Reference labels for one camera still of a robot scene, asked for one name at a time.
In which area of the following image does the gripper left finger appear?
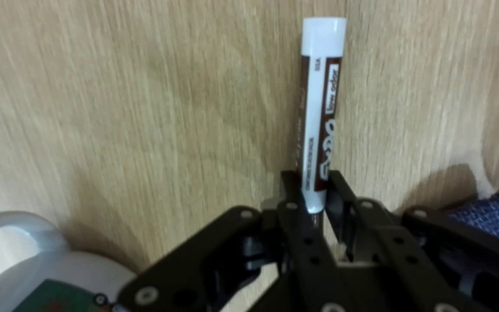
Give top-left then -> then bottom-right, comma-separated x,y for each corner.
117,170 -> 341,312

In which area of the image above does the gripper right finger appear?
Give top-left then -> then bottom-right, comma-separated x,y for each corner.
324,170 -> 499,312

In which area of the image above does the brown and white marker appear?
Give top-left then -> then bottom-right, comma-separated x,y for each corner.
295,17 -> 347,216

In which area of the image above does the white mug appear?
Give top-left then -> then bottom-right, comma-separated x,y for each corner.
0,211 -> 139,312

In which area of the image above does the blue patterned cloth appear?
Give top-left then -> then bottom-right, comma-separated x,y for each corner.
447,187 -> 499,248

